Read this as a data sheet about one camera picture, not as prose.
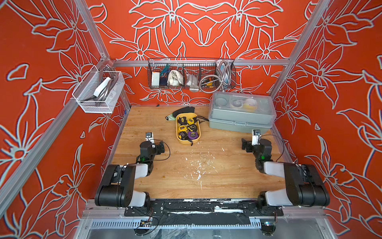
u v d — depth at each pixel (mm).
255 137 797
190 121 1070
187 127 1034
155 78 901
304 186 441
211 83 878
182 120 1066
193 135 978
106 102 670
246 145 819
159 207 730
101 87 693
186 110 1173
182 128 1032
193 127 1028
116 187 426
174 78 901
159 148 834
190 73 984
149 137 791
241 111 907
